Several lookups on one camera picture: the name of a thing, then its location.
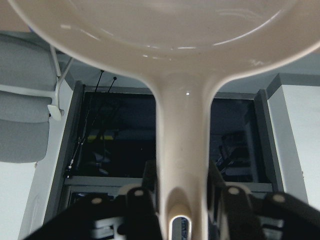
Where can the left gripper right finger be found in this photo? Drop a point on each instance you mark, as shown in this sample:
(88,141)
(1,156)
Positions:
(230,212)

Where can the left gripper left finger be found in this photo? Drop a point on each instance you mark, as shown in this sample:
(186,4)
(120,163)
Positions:
(141,208)

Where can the beige plastic dustpan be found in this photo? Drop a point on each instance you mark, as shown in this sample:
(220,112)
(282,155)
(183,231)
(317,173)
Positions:
(184,51)

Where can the grey office chair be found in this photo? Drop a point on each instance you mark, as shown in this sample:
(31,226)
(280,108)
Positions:
(30,107)

